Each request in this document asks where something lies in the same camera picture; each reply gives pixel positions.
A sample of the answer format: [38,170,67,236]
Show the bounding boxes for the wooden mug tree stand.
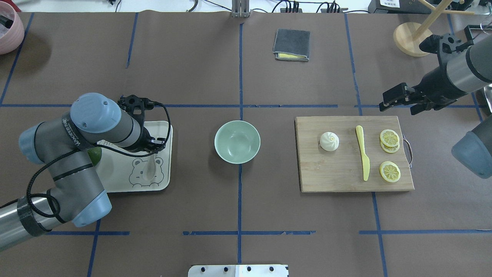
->
[392,0,475,57]

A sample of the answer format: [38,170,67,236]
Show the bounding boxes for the lower lemon slice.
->
[379,161,401,183]

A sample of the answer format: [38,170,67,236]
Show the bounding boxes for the white steamed bun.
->
[319,132,340,152]

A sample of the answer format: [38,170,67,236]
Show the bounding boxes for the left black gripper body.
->
[117,95,166,153]

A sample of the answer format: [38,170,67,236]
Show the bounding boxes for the pink cup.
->
[0,1,25,55]

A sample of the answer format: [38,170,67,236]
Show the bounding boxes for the black device with label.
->
[367,0,432,14]

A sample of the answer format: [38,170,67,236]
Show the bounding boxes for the grey metal mount bracket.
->
[231,0,251,18]

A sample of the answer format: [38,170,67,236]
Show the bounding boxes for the lemon slice underneath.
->
[380,142,400,153]

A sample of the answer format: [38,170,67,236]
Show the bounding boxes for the light green bowl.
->
[214,120,261,164]

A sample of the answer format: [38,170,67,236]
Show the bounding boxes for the lemon slice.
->
[379,128,400,147]
[379,161,401,183]

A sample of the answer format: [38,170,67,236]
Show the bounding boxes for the upper lemon slice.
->
[379,128,400,147]

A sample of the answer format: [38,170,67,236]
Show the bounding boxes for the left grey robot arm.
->
[1,93,168,251]

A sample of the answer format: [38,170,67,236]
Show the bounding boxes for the yellow plastic knife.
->
[355,125,371,181]

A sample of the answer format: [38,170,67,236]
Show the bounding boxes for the green avocado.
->
[87,147,102,165]

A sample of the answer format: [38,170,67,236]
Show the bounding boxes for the white metal base plate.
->
[188,264,289,277]

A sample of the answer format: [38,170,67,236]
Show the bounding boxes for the cream bear serving tray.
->
[95,121,173,193]

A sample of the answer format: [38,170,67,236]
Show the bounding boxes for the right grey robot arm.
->
[379,33,492,179]

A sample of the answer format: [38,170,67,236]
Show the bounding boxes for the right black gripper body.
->
[411,69,457,115]

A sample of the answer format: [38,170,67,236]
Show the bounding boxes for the wooden cutting board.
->
[295,116,414,192]

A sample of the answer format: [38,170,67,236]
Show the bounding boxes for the grey folded cloth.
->
[272,28,311,62]

